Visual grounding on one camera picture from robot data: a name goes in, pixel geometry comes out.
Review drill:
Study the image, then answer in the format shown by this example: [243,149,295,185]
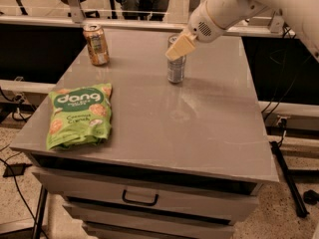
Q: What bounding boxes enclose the seated person legs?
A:
[122,0,169,21]

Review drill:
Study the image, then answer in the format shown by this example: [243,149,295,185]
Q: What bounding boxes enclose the grey drawer cabinet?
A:
[12,30,278,239]

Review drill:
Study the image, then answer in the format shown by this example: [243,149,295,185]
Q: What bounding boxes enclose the black floor cable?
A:
[0,142,51,239]

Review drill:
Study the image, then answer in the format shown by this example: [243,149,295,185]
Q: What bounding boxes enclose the green dang chips bag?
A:
[46,83,113,149]

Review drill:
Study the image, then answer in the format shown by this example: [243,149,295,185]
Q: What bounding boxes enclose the grey metal bracket right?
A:
[247,8,287,35]

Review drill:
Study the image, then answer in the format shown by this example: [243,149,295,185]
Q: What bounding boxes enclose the black power adapter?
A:
[3,163,30,178]

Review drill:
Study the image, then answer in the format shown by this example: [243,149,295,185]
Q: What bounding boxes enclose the orange soda can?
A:
[83,24,110,66]

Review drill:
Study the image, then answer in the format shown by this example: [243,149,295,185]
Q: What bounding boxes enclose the black drawer handle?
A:
[122,189,159,206]

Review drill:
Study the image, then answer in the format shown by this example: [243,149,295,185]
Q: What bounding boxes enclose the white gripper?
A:
[165,0,266,61]

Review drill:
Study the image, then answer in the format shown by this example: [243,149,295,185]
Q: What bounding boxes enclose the black stand leg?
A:
[270,141,309,218]

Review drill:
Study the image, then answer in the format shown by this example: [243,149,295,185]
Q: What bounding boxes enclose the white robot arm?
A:
[165,0,319,61]

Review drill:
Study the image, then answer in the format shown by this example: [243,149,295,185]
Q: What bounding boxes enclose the grey metal bracket left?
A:
[67,0,85,24]

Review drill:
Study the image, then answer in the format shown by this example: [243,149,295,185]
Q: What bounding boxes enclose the silver redbull can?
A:
[166,34,187,85]

